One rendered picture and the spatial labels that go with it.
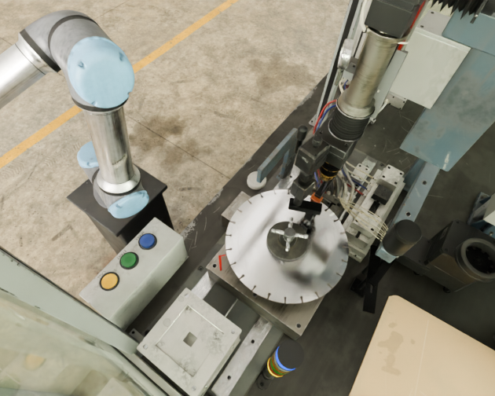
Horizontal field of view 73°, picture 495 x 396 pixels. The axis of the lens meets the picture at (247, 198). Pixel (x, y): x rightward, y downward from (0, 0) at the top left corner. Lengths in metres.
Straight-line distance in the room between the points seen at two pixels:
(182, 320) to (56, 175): 1.71
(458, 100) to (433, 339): 0.71
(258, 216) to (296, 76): 2.08
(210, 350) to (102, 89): 0.62
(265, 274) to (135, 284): 0.34
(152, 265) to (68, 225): 1.29
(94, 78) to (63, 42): 0.09
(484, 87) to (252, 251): 0.59
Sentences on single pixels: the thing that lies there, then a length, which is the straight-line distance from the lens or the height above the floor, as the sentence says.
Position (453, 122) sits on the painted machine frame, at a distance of 0.74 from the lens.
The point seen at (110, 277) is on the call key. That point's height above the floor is 0.90.
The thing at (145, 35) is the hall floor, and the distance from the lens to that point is 3.36.
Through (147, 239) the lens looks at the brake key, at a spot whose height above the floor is 0.91.
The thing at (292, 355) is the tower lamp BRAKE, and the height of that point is 1.16.
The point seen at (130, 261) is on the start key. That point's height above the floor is 0.91.
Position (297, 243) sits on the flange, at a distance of 0.90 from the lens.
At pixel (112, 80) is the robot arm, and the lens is 0.73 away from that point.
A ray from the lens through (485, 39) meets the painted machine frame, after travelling 0.63.
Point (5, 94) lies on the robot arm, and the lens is 0.89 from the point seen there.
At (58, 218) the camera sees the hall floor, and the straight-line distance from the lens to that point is 2.25.
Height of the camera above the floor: 1.77
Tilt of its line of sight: 58 degrees down
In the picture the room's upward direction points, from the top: 4 degrees clockwise
